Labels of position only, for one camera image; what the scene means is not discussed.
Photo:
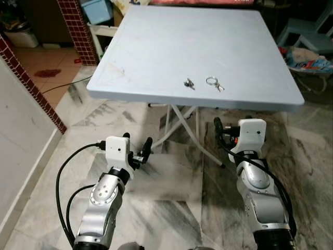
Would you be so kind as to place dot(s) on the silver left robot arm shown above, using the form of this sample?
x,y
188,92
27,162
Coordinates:
x,y
101,208

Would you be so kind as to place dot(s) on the white folding table legs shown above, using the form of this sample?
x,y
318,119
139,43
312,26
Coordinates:
x,y
183,119

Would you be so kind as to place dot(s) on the small dark key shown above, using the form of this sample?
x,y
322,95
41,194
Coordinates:
x,y
189,83

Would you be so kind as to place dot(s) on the colourful printed bag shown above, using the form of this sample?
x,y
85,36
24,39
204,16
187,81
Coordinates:
x,y
309,61

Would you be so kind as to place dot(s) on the grey left robot leg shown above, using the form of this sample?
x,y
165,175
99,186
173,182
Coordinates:
x,y
132,246

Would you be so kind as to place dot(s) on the light blue plastic chair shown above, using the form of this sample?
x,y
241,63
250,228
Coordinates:
x,y
307,31

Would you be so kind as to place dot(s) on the white stool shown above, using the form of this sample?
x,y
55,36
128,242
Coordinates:
x,y
104,30

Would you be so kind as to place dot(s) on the maroon tiled pillar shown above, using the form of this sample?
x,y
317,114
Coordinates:
x,y
78,31

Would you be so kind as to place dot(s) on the light blue plastic box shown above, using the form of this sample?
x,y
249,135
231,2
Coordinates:
x,y
98,10

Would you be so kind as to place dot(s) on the white bin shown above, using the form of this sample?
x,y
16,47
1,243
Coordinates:
x,y
22,39

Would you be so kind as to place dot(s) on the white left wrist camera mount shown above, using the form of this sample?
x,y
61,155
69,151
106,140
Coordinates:
x,y
117,150

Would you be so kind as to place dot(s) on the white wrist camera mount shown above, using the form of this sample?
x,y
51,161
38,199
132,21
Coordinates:
x,y
117,150
250,135

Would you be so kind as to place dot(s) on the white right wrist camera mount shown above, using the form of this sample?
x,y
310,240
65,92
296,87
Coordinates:
x,y
250,135

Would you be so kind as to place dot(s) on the maroon tiled wall edge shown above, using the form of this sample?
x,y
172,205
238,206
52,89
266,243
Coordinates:
x,y
31,83

